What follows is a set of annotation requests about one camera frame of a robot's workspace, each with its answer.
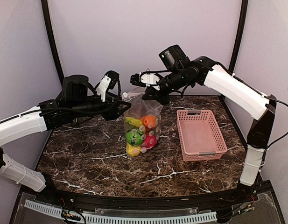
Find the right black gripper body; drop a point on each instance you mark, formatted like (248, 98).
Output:
(177, 80)

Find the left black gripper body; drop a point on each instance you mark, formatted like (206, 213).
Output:
(82, 108)

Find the yellow toy banana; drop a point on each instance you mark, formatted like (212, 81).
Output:
(133, 121)

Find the clear zip top bag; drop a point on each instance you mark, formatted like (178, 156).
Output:
(139, 109)

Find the toy orange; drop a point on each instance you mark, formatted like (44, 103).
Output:
(150, 121)

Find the green toy watermelon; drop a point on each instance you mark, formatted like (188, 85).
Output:
(134, 139)

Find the red toy apple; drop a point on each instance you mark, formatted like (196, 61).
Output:
(149, 141)

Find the yellow toy pepper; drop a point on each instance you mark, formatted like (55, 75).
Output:
(133, 150)

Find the pink plastic basket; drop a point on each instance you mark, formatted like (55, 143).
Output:
(200, 136)

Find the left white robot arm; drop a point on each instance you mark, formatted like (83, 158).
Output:
(46, 116)

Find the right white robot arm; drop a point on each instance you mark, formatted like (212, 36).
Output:
(207, 72)

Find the right black frame post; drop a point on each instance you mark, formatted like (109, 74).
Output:
(239, 35)

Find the black frame post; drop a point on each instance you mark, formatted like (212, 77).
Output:
(51, 39)
(239, 35)

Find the left black frame post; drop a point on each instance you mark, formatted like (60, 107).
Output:
(51, 39)

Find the black front rail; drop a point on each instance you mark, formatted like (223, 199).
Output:
(155, 192)

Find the white slotted cable duct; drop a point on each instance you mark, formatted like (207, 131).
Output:
(108, 216)

